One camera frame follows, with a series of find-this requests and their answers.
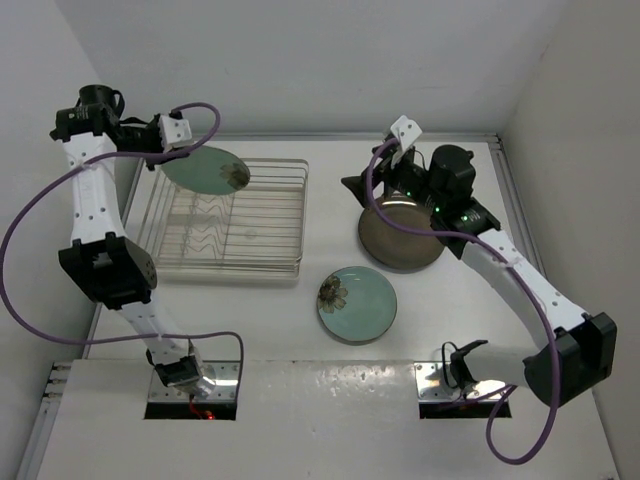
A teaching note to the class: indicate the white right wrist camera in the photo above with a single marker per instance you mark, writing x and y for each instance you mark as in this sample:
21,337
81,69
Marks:
405,132

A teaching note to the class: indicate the wire dish rack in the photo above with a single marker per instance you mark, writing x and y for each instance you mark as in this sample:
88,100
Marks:
255,235

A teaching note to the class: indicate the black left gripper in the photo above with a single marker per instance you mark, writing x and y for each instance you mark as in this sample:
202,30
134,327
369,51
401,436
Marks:
151,123

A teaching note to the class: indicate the brown round plate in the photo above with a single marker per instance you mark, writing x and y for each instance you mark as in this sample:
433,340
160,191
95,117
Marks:
391,247

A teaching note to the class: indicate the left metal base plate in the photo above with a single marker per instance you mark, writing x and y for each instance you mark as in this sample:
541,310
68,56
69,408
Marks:
218,385

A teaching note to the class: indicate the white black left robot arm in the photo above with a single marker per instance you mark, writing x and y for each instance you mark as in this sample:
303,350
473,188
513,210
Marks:
102,260

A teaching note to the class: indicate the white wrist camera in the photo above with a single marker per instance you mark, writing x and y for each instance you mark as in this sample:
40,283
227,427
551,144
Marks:
175,133
405,132

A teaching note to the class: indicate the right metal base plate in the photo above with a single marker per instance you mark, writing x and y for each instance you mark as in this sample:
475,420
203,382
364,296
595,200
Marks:
435,385

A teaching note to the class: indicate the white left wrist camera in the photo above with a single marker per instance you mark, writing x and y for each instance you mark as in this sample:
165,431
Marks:
175,133

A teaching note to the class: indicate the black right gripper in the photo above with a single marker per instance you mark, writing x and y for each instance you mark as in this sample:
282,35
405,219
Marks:
383,171

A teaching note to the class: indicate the metal base plate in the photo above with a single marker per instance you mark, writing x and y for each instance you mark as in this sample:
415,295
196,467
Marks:
218,385
435,385

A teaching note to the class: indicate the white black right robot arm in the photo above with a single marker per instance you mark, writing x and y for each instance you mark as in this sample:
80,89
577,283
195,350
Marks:
574,349

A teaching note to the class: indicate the small green floral plate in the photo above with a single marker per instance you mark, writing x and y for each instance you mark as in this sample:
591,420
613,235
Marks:
209,171

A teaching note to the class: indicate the large green floral plate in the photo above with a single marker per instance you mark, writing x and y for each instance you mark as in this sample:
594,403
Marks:
356,305

